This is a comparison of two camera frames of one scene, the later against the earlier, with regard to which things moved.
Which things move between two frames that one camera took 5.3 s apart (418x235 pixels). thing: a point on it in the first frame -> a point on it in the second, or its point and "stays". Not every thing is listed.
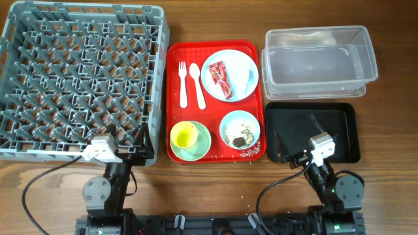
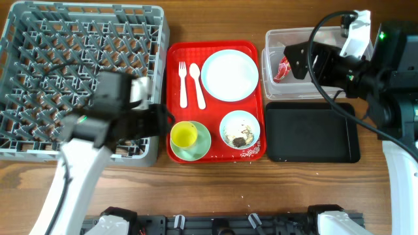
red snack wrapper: (219, 72) -> (284, 68)
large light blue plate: (242, 73) stays
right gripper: (286, 155) -> (327, 57)
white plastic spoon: (194, 72) stays
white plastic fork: (182, 72) stays
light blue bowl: (240, 129) stays
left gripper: (144, 151) -> (153, 123)
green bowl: (201, 147) stays
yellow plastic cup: (183, 134) stays
